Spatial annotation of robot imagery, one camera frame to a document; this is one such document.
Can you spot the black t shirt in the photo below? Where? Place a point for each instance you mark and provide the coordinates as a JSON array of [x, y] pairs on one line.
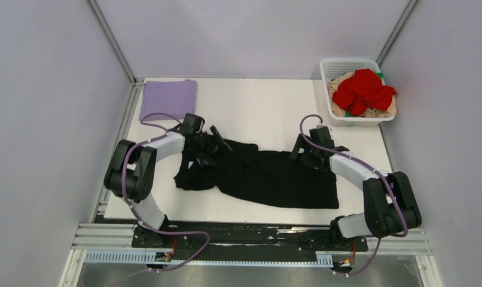
[[260, 176]]

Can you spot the left aluminium corner post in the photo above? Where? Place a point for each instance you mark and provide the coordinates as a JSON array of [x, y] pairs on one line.
[[111, 39]]

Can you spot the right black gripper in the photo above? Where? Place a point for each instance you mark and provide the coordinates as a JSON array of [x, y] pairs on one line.
[[300, 143]]

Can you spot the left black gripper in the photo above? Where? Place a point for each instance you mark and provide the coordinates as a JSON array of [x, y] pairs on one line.
[[202, 158]]

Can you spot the aluminium frame rail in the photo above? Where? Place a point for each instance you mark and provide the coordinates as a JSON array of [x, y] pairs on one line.
[[103, 236]]

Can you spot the right aluminium corner post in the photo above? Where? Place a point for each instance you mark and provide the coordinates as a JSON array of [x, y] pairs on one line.
[[396, 31]]

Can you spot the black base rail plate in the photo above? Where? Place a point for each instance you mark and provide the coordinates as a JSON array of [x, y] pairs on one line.
[[247, 242]]

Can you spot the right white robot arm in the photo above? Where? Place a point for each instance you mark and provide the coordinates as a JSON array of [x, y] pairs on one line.
[[390, 207]]

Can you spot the white plastic basket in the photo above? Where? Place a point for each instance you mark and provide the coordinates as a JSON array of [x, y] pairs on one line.
[[334, 67]]

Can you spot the folded purple t shirt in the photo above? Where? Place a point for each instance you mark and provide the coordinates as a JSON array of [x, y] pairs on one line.
[[162, 100]]

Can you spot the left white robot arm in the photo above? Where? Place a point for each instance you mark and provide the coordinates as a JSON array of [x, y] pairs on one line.
[[131, 170]]

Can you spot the aluminium corner post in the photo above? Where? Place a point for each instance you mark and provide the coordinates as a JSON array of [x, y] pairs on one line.
[[396, 31], [111, 39]]

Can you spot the beige t shirt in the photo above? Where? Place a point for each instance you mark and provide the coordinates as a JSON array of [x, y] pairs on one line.
[[332, 87]]

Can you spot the red t shirt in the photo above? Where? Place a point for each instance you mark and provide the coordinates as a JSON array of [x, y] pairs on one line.
[[363, 90]]

